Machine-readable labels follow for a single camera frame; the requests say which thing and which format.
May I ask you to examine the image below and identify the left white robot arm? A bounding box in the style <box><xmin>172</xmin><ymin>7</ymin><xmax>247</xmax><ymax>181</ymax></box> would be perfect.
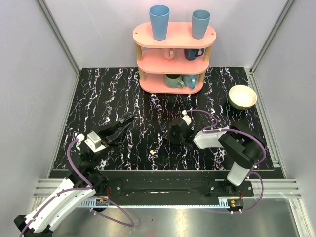
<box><xmin>14</xmin><ymin>115</ymin><xmax>133</xmax><ymax>237</ymax></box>

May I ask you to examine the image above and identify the pink ceramic mug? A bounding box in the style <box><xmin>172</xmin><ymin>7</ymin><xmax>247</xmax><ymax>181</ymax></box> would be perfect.
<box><xmin>162</xmin><ymin>48</ymin><xmax>176</xmax><ymax>60</ymax></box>

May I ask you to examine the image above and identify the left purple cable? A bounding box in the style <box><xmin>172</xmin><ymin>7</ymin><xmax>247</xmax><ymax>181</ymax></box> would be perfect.
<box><xmin>18</xmin><ymin>134</ymin><xmax>135</xmax><ymax>237</ymax></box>

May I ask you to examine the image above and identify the pink three-tier shelf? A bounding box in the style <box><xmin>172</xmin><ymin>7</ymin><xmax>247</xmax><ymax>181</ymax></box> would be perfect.
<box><xmin>132</xmin><ymin>22</ymin><xmax>217</xmax><ymax>94</ymax></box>

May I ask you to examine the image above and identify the aluminium frame post left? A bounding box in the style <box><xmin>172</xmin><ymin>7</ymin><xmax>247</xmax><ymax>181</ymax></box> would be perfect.
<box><xmin>35</xmin><ymin>0</ymin><xmax>81</xmax><ymax>75</ymax></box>

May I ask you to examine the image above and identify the purple cable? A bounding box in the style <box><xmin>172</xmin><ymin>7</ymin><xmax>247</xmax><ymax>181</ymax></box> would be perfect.
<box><xmin>18</xmin><ymin>134</ymin><xmax>135</xmax><ymax>237</ymax></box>
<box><xmin>182</xmin><ymin>109</ymin><xmax>268</xmax><ymax>214</ymax></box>

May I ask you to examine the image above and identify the dark blue ceramic mug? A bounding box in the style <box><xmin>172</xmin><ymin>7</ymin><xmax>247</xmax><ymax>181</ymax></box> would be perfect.
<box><xmin>184</xmin><ymin>48</ymin><xmax>205</xmax><ymax>61</ymax></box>

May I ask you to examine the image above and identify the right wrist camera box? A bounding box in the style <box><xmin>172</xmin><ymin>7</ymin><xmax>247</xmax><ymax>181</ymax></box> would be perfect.
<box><xmin>181</xmin><ymin>114</ymin><xmax>192</xmax><ymax>126</ymax></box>

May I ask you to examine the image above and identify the right blue plastic tumbler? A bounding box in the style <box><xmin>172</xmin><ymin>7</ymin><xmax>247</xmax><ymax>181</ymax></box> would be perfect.
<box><xmin>192</xmin><ymin>9</ymin><xmax>211</xmax><ymax>40</ymax></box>

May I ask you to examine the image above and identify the black earbud charging case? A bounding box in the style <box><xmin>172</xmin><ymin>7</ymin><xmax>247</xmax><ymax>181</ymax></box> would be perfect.
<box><xmin>118</xmin><ymin>113</ymin><xmax>134</xmax><ymax>127</ymax></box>

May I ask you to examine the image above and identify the left blue plastic tumbler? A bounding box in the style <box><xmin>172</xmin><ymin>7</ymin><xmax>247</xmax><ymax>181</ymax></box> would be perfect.
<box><xmin>149</xmin><ymin>4</ymin><xmax>170</xmax><ymax>41</ymax></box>

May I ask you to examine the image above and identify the teal glazed ceramic mug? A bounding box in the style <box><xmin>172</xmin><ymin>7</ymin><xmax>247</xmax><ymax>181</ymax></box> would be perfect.
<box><xmin>164</xmin><ymin>74</ymin><xmax>185</xmax><ymax>88</ymax></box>

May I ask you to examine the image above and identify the blue plastic tumbler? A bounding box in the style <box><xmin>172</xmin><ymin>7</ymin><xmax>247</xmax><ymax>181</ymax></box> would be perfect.
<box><xmin>192</xmin><ymin>9</ymin><xmax>211</xmax><ymax>40</ymax></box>
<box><xmin>149</xmin><ymin>4</ymin><xmax>170</xmax><ymax>41</ymax></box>

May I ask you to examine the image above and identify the aluminium frame post right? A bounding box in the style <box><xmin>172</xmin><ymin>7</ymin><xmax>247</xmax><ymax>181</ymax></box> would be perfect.
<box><xmin>249</xmin><ymin>0</ymin><xmax>296</xmax><ymax>75</ymax></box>

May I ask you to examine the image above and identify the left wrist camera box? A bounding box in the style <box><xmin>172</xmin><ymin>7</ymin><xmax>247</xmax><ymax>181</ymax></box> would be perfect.
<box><xmin>84</xmin><ymin>131</ymin><xmax>106</xmax><ymax>153</ymax></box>

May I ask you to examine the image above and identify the cream ceramic bowl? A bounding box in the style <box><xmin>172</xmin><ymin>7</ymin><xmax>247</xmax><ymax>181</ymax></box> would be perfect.
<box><xmin>229</xmin><ymin>85</ymin><xmax>257</xmax><ymax>110</ymax></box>

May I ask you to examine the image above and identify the light blue butterfly mug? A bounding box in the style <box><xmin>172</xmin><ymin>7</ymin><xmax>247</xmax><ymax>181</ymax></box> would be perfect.
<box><xmin>182</xmin><ymin>75</ymin><xmax>197</xmax><ymax>89</ymax></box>

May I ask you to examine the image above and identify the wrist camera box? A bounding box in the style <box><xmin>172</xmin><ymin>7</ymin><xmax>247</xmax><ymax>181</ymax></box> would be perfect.
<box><xmin>181</xmin><ymin>114</ymin><xmax>192</xmax><ymax>126</ymax></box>
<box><xmin>84</xmin><ymin>131</ymin><xmax>106</xmax><ymax>153</ymax></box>

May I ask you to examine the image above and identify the aluminium frame post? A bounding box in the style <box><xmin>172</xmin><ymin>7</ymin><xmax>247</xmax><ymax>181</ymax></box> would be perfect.
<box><xmin>249</xmin><ymin>0</ymin><xmax>296</xmax><ymax>75</ymax></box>
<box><xmin>35</xmin><ymin>0</ymin><xmax>81</xmax><ymax>75</ymax></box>

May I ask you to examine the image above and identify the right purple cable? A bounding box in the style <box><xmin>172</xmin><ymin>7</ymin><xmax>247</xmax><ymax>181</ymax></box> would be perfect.
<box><xmin>182</xmin><ymin>109</ymin><xmax>268</xmax><ymax>214</ymax></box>

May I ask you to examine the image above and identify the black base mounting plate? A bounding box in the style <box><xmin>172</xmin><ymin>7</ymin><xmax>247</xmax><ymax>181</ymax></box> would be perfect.
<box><xmin>101</xmin><ymin>170</ymin><xmax>254</xmax><ymax>197</ymax></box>

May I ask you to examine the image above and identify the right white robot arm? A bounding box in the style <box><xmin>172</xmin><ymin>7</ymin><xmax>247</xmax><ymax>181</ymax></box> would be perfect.
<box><xmin>164</xmin><ymin>115</ymin><xmax>267</xmax><ymax>196</ymax></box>

